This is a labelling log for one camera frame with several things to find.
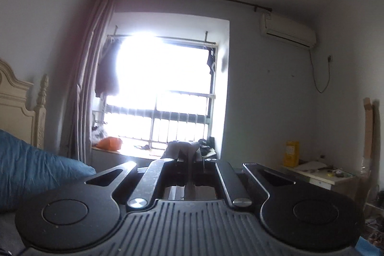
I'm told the small hanging dark garment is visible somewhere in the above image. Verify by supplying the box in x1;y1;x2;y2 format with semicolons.
206;49;217;76

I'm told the dark clothes pile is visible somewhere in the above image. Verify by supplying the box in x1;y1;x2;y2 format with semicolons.
198;138;216;156

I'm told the tall cardboard sheet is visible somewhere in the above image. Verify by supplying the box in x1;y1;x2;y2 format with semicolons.
362;97;375;173

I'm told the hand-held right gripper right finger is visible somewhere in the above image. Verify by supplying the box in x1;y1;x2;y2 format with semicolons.
193;149;300;208

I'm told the orange bag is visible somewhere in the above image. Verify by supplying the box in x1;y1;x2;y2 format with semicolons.
95;137;123;151

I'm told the cream carved headboard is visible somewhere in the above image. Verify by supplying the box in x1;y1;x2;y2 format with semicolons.
0;60;50;149

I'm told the window with metal bars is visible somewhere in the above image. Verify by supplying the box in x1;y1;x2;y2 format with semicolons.
102;12;230;159

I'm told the large hanging dark garment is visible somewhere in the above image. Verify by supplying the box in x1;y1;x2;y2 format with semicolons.
94;37;120;98

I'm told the dark curtain rod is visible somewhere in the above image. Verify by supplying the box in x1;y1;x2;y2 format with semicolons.
112;0;272;12

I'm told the white plastic bag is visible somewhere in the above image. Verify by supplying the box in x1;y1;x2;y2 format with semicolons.
91;124;110;144

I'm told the cream desk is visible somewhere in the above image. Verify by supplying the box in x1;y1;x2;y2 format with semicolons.
280;158;365;214

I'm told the white button shirt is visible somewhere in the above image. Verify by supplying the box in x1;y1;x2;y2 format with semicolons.
177;140;202;202

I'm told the grey curtain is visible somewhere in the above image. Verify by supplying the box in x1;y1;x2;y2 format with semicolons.
60;0;116;165

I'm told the yellow box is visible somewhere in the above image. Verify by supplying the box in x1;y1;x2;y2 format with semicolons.
283;140;300;167

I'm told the white curved sheet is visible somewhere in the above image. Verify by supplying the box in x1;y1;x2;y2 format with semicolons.
295;161;327;174

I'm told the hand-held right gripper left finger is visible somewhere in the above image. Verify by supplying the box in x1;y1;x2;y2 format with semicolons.
85;149;187;210

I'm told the white air conditioner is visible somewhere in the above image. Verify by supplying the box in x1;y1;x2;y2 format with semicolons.
259;12;317;49

